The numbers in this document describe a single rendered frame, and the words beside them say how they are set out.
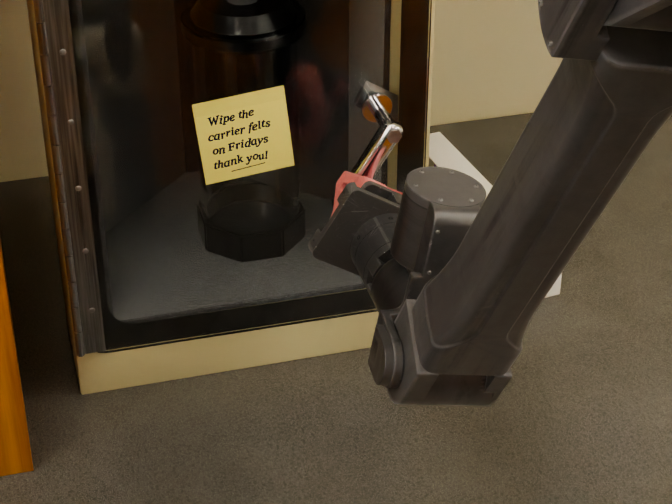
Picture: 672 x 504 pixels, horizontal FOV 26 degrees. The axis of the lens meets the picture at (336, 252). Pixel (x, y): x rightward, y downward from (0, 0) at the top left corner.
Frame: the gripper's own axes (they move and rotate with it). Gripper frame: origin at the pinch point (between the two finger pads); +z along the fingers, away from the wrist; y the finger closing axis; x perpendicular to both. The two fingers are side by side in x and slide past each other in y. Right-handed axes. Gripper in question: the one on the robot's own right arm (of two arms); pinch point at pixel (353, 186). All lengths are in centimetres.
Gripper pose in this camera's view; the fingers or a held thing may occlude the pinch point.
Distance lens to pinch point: 119.5
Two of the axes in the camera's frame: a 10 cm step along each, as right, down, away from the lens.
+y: -8.2, -3.3, -4.8
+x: -5.2, 7.8, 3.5
